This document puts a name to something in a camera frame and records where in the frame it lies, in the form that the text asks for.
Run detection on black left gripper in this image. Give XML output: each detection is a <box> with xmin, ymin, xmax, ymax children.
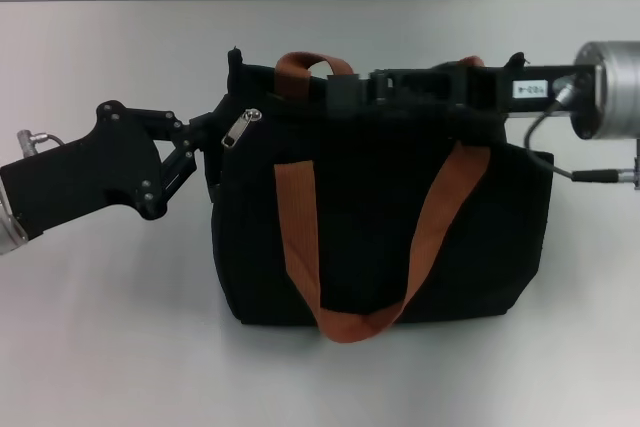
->
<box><xmin>0</xmin><ymin>100</ymin><xmax>224</xmax><ymax>243</ymax></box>

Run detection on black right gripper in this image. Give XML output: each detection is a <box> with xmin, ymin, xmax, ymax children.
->
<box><xmin>327</xmin><ymin>64</ymin><xmax>601</xmax><ymax>121</ymax></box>

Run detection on black food bag brown handles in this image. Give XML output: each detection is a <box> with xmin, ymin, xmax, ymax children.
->
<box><xmin>202</xmin><ymin>46</ymin><xmax>554</xmax><ymax>346</ymax></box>

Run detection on silver zipper pull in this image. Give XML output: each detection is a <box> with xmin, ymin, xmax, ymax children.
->
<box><xmin>220</xmin><ymin>106</ymin><xmax>265</xmax><ymax>149</ymax></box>

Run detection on left gripper cable with connector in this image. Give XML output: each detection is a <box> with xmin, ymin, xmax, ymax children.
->
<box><xmin>16</xmin><ymin>129</ymin><xmax>64</xmax><ymax>156</ymax></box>

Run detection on gripper cable with connector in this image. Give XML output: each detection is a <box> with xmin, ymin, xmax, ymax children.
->
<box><xmin>522</xmin><ymin>74</ymin><xmax>640</xmax><ymax>191</ymax></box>
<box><xmin>16</xmin><ymin>129</ymin><xmax>64</xmax><ymax>156</ymax></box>

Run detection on right gripper cable with connector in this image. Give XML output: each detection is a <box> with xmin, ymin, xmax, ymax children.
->
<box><xmin>522</xmin><ymin>74</ymin><xmax>640</xmax><ymax>191</ymax></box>

